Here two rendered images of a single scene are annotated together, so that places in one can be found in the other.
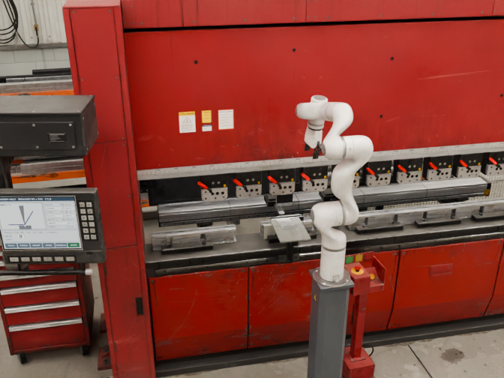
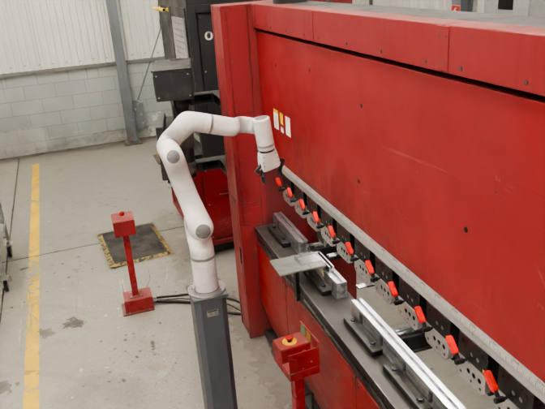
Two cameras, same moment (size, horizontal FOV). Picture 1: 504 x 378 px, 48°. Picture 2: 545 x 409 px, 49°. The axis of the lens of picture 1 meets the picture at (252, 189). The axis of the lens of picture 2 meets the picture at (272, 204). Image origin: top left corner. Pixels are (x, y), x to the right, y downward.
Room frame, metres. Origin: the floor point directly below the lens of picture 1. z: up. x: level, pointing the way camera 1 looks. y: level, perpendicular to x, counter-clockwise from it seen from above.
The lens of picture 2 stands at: (2.56, -3.06, 2.48)
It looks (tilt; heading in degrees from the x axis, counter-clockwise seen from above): 22 degrees down; 85
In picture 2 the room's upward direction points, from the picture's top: 4 degrees counter-clockwise
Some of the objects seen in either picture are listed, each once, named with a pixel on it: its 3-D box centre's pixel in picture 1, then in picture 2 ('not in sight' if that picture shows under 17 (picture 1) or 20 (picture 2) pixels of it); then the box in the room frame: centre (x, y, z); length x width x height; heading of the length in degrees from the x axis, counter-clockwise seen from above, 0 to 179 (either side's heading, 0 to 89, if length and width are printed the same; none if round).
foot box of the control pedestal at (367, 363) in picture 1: (356, 366); not in sight; (2.81, -0.67, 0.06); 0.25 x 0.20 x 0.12; 16
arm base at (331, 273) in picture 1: (332, 261); (204, 273); (2.44, -0.40, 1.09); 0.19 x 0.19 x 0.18
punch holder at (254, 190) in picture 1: (247, 181); (305, 200); (3.03, 0.03, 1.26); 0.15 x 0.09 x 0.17; 101
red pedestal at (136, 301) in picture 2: not in sight; (130, 261); (1.79, 1.23, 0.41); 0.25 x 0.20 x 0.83; 11
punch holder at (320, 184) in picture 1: (313, 176); (333, 226); (3.10, -0.37, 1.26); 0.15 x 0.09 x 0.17; 101
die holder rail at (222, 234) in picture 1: (194, 237); (289, 232); (2.96, 0.35, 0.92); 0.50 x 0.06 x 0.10; 101
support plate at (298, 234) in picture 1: (289, 229); (297, 263); (2.93, -0.22, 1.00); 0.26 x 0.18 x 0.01; 11
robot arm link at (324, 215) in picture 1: (328, 225); (199, 232); (2.43, -0.37, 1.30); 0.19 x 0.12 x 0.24; 101
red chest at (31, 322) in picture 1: (46, 280); not in sight; (3.12, 1.35, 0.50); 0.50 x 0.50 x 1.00; 11
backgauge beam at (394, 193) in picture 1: (330, 199); not in sight; (3.44, -0.53, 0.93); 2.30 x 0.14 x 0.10; 101
